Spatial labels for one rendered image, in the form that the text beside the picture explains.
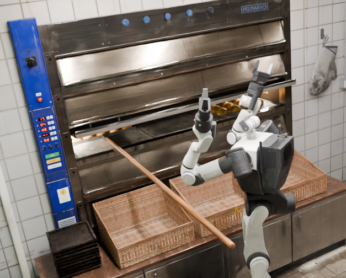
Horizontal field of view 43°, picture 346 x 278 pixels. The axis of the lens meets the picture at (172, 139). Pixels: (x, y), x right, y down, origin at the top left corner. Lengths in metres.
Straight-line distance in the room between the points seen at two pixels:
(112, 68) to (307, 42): 1.69
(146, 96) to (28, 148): 0.87
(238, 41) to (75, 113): 1.34
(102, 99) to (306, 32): 1.78
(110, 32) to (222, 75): 0.93
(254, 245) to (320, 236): 1.12
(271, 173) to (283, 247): 1.22
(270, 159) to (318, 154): 1.87
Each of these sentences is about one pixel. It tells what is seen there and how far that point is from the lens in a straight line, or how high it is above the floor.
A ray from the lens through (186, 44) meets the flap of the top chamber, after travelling 3.19.
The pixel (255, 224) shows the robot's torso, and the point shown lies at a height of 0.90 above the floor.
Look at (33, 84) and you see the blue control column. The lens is 2.85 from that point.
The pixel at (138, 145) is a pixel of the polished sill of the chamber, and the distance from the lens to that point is 3.16.
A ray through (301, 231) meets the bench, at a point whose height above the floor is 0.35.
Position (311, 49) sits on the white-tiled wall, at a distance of 3.87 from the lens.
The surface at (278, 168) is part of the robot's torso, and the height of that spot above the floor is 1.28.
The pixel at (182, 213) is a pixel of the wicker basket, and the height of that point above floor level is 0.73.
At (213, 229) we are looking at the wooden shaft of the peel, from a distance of 2.01.
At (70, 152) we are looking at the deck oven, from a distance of 3.02.
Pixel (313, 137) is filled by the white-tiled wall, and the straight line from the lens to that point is 4.09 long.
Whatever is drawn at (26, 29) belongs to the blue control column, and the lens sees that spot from 2.81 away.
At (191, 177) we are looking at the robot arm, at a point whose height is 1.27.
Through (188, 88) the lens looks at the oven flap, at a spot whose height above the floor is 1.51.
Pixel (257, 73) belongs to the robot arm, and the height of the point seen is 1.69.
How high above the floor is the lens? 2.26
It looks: 20 degrees down
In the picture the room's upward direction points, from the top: 7 degrees counter-clockwise
